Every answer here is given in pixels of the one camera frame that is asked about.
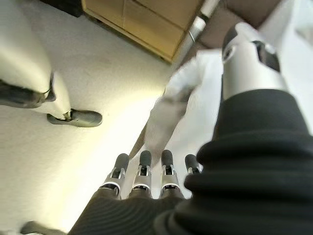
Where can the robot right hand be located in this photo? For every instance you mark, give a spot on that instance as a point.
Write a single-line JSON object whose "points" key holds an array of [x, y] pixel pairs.
{"points": [[256, 159]]}

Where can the smooth white duvet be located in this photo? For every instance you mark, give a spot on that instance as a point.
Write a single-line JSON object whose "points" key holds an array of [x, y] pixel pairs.
{"points": [[185, 76]]}

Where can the wooden nightstand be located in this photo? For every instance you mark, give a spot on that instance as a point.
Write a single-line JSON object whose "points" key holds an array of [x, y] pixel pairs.
{"points": [[146, 24]]}

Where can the silver metal rail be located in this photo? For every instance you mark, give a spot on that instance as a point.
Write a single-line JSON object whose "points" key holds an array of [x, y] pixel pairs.
{"points": [[195, 29]]}

